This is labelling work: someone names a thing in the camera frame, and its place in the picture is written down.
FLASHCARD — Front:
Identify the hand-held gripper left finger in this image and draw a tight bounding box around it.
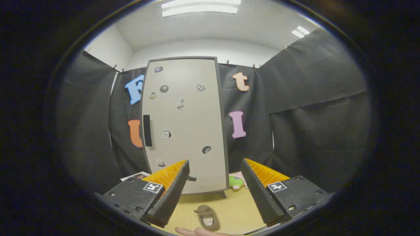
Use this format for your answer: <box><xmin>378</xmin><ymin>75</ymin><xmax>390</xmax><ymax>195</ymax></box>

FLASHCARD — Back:
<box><xmin>95</xmin><ymin>160</ymin><xmax>190</xmax><ymax>229</ymax></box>

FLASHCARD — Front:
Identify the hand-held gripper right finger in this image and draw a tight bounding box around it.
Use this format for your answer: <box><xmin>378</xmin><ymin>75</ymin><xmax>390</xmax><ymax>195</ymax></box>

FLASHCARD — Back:
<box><xmin>241</xmin><ymin>158</ymin><xmax>335</xmax><ymax>227</ymax></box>

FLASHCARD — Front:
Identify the brown fuzzy shoe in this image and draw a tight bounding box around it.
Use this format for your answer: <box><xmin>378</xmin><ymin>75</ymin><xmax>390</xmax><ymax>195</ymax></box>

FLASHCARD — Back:
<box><xmin>194</xmin><ymin>205</ymin><xmax>220</xmax><ymax>231</ymax></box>

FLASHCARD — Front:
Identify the grey shoe cabinet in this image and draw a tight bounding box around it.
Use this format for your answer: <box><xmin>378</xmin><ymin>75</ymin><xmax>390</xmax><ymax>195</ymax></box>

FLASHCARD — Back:
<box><xmin>139</xmin><ymin>56</ymin><xmax>230</xmax><ymax>199</ymax></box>

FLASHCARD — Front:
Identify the black door handle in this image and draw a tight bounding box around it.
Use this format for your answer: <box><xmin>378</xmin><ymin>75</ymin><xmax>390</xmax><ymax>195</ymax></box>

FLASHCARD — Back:
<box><xmin>143</xmin><ymin>115</ymin><xmax>153</xmax><ymax>147</ymax></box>

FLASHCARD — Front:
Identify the grey shoe cabinet door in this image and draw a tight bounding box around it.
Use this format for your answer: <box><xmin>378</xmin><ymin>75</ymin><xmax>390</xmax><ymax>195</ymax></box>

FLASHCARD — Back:
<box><xmin>141</xmin><ymin>59</ymin><xmax>227</xmax><ymax>194</ymax></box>

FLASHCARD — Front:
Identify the green and pink plush toy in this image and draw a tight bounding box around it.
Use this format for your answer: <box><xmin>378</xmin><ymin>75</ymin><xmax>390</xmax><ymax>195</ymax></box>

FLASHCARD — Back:
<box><xmin>229</xmin><ymin>171</ymin><xmax>248</xmax><ymax>190</ymax></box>

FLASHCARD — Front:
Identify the white book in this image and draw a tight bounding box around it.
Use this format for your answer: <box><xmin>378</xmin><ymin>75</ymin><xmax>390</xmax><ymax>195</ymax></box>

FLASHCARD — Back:
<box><xmin>120</xmin><ymin>171</ymin><xmax>151</xmax><ymax>182</ymax></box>

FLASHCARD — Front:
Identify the black backdrop cloth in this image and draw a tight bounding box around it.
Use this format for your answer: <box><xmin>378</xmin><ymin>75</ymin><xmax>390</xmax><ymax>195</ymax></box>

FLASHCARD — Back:
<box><xmin>57</xmin><ymin>28</ymin><xmax>371</xmax><ymax>197</ymax></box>

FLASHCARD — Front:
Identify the small ceiling light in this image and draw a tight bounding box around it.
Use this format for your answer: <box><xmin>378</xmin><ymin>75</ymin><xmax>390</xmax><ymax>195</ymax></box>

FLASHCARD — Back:
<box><xmin>291</xmin><ymin>26</ymin><xmax>311</xmax><ymax>38</ymax></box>

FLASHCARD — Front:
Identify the long ceiling light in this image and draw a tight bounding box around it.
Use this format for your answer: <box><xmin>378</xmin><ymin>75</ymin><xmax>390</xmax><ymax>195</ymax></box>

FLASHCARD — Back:
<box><xmin>161</xmin><ymin>0</ymin><xmax>242</xmax><ymax>18</ymax></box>

